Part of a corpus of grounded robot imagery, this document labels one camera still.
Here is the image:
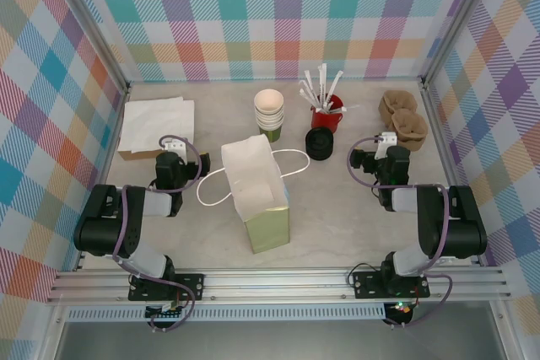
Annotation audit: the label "wide aluminium mounting rail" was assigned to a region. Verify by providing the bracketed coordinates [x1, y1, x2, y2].
[46, 266, 514, 305]

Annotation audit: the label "grey metal base panel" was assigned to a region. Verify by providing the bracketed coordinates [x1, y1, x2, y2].
[41, 320, 520, 360]

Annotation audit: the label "brown cardboard napkin box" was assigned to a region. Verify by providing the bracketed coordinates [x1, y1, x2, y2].
[116, 148, 166, 162]

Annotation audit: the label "slotted grey cable duct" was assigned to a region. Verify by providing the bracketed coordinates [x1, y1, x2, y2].
[66, 308, 387, 322]

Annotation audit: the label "white paper napkin stack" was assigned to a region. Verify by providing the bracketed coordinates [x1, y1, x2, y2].
[121, 97, 197, 154]

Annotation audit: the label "aluminium upright frame post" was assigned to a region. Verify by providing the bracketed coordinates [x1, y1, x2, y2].
[420, 0, 501, 87]
[49, 0, 131, 94]

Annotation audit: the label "red enamel mug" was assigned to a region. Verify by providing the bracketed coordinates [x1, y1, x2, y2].
[310, 96, 345, 134]

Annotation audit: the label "small black circuit board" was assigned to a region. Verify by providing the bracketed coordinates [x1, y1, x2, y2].
[145, 303, 189, 321]

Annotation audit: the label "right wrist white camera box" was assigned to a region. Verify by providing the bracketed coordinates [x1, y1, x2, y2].
[376, 132, 398, 154]

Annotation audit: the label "aluminium side frame rail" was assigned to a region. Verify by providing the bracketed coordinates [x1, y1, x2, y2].
[420, 80, 483, 267]
[74, 83, 131, 272]

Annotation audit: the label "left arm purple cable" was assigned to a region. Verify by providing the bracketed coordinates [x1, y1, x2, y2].
[111, 134, 202, 332]

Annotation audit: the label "white green paper gift bag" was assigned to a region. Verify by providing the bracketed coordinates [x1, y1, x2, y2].
[196, 134, 311, 255]

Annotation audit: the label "black plastic cup lid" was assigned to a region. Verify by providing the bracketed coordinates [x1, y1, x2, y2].
[305, 126, 336, 147]

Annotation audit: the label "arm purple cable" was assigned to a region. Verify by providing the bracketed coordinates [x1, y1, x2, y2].
[346, 135, 455, 330]
[111, 134, 202, 332]

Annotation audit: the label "small lit circuit board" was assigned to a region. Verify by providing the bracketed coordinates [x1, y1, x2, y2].
[386, 300, 414, 315]

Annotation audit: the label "stacked black plastic cup lids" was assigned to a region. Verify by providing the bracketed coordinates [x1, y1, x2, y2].
[305, 140, 337, 162]

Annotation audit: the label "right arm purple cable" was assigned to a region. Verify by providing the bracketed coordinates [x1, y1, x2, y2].
[346, 135, 455, 330]

